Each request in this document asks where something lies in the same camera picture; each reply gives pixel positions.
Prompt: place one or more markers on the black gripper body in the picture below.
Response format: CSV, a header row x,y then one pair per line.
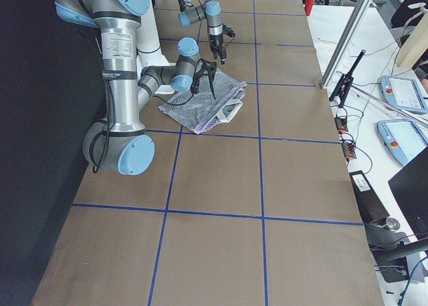
x,y
215,42
196,82

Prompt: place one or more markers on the navy white striped polo shirt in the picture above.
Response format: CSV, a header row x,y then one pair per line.
x,y
210,106

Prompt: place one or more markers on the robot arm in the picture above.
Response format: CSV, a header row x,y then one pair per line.
x,y
210,11
133,70

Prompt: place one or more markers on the grey orange usb hub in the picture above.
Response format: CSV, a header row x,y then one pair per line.
x,y
348,148
341,124

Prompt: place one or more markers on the brown table mat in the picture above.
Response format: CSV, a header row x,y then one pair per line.
x,y
259,211

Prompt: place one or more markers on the blue teach pendant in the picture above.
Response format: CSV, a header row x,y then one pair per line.
x,y
403,93
403,139

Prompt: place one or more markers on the black box with label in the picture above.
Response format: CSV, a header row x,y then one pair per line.
x,y
369,204

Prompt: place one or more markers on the black monitor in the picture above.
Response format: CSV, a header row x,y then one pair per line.
x,y
409,188

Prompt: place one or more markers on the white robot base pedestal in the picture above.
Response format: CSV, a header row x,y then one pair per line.
x,y
149,53

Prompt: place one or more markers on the black camera stand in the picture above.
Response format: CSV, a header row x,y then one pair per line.
x,y
344,84

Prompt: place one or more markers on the aluminium frame post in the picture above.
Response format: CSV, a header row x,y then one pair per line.
x,y
352,25

